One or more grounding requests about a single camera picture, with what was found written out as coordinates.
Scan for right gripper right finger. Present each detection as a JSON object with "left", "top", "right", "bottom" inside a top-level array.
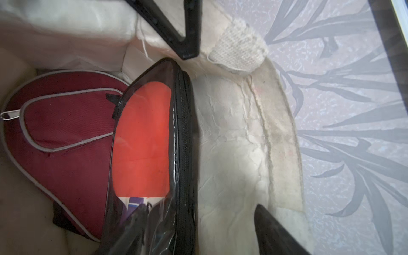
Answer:
[{"left": 254, "top": 204, "right": 310, "bottom": 255}]

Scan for clear case red paddles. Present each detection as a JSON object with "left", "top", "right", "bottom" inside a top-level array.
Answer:
[{"left": 101, "top": 58, "right": 197, "bottom": 255}]

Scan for maroon paddle case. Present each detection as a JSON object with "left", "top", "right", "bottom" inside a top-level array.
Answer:
[{"left": 1, "top": 70, "right": 128, "bottom": 241}]

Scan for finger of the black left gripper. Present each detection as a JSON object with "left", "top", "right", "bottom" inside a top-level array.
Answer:
[{"left": 127, "top": 0, "right": 203, "bottom": 60}]

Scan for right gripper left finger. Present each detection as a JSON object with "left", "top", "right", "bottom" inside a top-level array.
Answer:
[{"left": 95, "top": 204, "right": 149, "bottom": 255}]

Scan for beige canvas tote bag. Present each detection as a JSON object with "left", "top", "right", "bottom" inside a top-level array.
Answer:
[{"left": 1, "top": 1, "right": 315, "bottom": 255}]

